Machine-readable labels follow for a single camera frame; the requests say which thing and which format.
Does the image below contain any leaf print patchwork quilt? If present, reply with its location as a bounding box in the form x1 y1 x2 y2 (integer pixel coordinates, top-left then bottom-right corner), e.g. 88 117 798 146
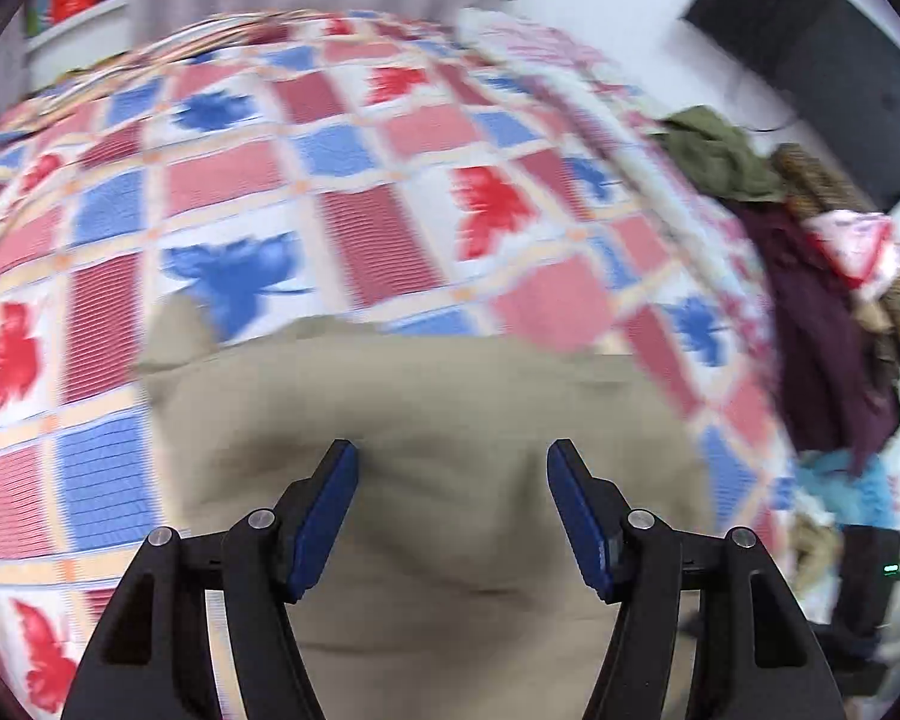
0 7 803 720

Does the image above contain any beige puffer jacket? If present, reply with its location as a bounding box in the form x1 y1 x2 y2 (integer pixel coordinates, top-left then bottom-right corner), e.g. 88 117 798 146
131 296 717 720

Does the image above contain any tan cloth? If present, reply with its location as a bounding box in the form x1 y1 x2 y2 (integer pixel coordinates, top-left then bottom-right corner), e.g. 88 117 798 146
793 516 842 595

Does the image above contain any leopard print cloth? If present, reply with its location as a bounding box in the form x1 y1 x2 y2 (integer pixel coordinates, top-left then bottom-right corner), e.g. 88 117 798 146
769 144 900 370

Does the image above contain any dark purple garment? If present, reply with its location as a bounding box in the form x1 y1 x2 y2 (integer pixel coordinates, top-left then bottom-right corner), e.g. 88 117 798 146
724 199 900 477

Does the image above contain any pink and white cloth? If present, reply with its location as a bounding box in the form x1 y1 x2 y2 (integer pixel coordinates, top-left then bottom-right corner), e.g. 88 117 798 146
806 210 900 305

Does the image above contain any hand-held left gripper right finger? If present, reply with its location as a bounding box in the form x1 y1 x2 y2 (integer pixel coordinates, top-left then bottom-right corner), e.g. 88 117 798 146
547 438 845 720

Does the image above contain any white shelf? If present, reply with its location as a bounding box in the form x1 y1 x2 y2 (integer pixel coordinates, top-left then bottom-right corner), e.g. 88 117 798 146
21 0 134 61

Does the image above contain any light blue cloth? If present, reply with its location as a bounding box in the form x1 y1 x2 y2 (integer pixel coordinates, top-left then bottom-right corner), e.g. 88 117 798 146
795 450 895 535

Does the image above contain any olive green garment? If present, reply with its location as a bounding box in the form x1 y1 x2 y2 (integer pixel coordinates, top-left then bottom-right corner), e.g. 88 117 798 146
649 106 788 203

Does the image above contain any black wall screen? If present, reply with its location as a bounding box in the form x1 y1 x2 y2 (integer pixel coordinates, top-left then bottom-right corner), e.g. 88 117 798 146
679 0 900 215

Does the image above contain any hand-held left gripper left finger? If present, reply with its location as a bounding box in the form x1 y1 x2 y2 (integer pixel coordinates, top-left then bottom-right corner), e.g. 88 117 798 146
60 438 360 720

